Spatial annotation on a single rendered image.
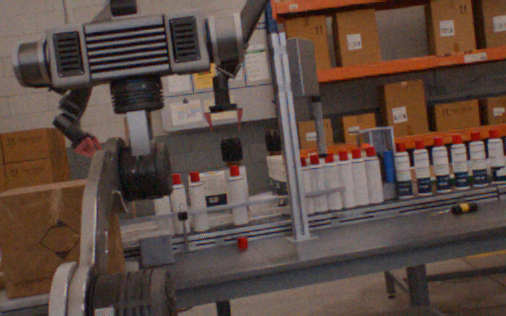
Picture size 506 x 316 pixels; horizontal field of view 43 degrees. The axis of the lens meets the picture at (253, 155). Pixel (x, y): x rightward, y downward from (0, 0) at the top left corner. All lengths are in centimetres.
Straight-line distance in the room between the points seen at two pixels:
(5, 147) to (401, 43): 398
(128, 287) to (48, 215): 59
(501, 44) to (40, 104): 456
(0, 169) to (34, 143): 34
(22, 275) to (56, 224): 16
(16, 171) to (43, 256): 376
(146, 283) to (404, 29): 595
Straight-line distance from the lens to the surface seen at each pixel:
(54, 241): 178
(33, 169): 550
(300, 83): 207
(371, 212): 230
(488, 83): 717
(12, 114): 709
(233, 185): 219
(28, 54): 173
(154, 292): 121
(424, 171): 240
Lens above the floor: 123
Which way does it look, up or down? 3 degrees down
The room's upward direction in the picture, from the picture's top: 7 degrees counter-clockwise
